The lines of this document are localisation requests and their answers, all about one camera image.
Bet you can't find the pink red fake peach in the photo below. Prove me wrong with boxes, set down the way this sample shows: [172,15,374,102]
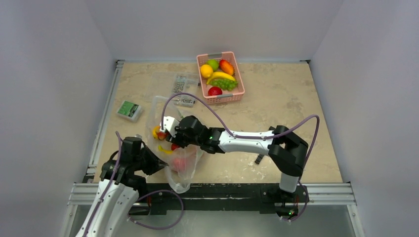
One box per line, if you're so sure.
[171,158,189,173]

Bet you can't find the green fake lime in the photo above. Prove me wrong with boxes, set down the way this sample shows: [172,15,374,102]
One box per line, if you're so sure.
[207,59,219,72]

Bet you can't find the clear plastic bag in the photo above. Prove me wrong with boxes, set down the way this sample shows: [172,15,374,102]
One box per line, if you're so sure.
[145,96,204,194]

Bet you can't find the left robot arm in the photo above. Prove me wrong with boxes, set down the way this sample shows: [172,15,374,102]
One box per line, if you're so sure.
[76,137,168,237]

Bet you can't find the yellow fake lemon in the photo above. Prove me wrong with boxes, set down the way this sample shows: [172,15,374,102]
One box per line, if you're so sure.
[200,64,213,79]

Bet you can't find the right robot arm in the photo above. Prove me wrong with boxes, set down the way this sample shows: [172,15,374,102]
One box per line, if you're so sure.
[160,116,309,201]

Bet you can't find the red fake apple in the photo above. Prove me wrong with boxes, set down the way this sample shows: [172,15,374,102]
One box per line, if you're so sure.
[208,86,223,96]

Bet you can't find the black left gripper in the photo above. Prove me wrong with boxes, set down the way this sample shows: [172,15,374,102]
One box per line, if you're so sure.
[132,144,168,175]

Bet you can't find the small yellow fake banana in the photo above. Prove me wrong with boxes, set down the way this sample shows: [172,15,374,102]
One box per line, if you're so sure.
[158,145,173,155]

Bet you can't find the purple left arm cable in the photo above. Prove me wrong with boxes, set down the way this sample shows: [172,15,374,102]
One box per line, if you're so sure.
[82,130,125,237]

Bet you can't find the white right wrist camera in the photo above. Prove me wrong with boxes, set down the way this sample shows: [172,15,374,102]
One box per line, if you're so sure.
[160,116,179,137]

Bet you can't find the black T-handle tool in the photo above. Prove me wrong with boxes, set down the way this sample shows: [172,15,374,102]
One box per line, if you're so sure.
[254,154,264,165]

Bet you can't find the green label small box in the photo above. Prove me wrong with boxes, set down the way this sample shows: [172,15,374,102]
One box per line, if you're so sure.
[116,100,143,123]

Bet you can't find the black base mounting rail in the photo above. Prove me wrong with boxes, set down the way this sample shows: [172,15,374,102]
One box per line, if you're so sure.
[128,183,309,218]

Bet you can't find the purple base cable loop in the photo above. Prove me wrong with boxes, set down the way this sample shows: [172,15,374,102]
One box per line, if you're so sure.
[126,190,185,231]

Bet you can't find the red orange fake mango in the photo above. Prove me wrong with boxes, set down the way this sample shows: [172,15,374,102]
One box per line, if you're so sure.
[219,59,235,76]

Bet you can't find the pink plastic basket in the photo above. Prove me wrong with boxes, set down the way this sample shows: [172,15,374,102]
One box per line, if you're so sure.
[196,51,245,104]

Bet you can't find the orange fake fruit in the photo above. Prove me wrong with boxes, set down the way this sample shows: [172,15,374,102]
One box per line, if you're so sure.
[152,126,160,140]

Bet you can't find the red fake grape bunch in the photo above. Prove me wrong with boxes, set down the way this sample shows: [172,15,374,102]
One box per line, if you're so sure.
[159,132,179,151]

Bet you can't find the green fake grapes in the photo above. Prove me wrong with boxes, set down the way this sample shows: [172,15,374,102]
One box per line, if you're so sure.
[209,79,238,91]

